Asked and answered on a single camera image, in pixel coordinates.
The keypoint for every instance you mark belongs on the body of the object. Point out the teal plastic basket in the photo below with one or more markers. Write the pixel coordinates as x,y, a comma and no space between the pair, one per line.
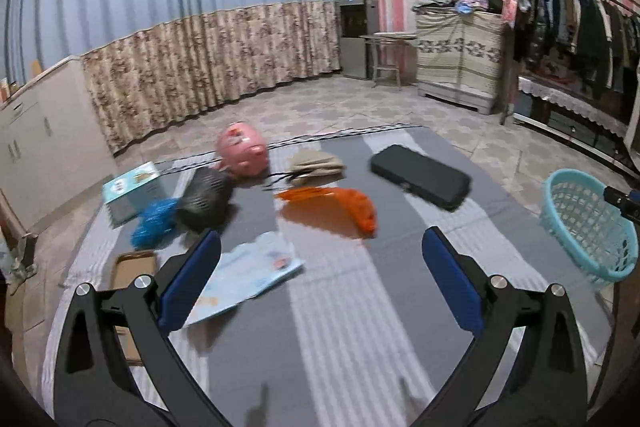
580,217

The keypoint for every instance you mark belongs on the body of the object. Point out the grey water dispenser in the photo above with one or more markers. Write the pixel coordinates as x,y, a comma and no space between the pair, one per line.
355,37

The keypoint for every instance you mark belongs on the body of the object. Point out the white paper booklet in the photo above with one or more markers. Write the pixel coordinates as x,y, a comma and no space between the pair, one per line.
250,272

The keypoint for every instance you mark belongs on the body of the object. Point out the low shelf with lace cloth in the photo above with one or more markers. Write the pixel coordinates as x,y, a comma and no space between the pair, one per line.
565,94

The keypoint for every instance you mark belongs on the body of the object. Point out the light blue tissue box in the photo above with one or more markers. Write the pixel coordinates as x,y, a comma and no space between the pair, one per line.
130,192

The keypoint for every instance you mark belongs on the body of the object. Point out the white cabinet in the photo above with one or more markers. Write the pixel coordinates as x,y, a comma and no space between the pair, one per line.
50,132

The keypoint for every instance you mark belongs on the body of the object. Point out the blue floral curtain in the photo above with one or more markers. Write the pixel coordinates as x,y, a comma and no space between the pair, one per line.
175,7

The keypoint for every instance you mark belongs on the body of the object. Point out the black flat case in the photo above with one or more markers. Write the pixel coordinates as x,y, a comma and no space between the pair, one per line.
420,177

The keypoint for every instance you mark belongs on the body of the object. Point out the grey white striped sheet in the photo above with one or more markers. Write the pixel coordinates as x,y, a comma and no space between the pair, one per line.
350,332

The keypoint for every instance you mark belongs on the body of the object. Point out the orange plastic bag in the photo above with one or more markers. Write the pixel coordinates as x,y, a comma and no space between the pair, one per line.
350,204

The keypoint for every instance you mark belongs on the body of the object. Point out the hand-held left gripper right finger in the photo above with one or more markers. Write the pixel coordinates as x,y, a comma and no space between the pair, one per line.
452,279

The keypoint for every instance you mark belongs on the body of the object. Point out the grey floor cloth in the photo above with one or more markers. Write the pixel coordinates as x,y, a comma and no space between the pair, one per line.
22,257

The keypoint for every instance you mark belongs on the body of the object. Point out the row of hanging clothes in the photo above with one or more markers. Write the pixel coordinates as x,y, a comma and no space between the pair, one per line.
575,22

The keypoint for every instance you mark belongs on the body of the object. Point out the phone in brown case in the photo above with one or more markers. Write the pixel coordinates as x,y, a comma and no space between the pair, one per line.
132,267

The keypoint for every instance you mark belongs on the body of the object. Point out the pink hanging packet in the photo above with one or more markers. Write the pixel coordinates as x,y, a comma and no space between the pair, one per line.
510,4

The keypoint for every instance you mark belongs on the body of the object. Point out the cabinet under patterned cloth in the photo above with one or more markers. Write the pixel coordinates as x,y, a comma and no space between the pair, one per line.
460,57

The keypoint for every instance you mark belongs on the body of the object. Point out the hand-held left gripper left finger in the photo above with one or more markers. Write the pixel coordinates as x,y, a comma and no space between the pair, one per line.
189,279

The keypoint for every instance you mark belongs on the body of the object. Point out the blue plastic bag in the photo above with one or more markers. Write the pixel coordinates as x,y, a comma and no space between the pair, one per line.
155,219

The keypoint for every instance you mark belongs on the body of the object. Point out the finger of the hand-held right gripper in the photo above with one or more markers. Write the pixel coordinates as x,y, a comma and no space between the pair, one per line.
635,195
617,202

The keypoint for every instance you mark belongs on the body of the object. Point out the small metal table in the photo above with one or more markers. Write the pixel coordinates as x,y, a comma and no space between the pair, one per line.
387,37

